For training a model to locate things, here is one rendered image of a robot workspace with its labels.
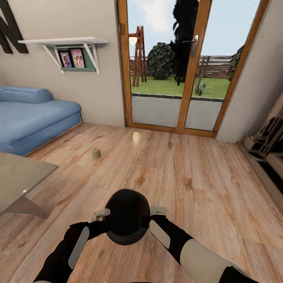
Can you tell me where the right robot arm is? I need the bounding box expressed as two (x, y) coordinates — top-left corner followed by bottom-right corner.
(141, 206), (259, 283)

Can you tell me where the pillar candle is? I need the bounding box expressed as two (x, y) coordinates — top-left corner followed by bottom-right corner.
(91, 148), (101, 159)

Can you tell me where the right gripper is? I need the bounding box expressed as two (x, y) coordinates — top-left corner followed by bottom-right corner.
(141, 216), (153, 228)

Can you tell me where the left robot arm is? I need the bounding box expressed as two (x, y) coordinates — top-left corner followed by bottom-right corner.
(33, 209), (110, 283)

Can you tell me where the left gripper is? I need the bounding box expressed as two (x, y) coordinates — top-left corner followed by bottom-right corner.
(88, 219), (110, 239)

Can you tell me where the cauldron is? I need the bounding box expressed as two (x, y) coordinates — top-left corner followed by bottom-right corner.
(102, 189), (151, 246)

